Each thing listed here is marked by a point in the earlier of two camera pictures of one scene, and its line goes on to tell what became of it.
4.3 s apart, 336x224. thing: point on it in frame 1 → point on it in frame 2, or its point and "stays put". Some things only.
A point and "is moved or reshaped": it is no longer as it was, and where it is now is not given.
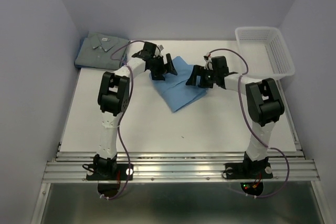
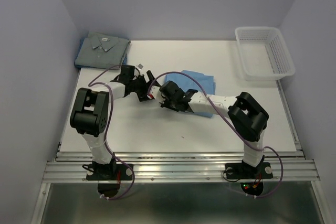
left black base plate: (109, 172) stays put
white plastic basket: (264, 54) stays put
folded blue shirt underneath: (124, 61) stays put
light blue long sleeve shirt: (174, 91) is moved or reshaped
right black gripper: (199, 70) → (164, 103)
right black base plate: (248, 171) stays put
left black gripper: (165, 69) → (142, 95)
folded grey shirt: (101, 50) stays put
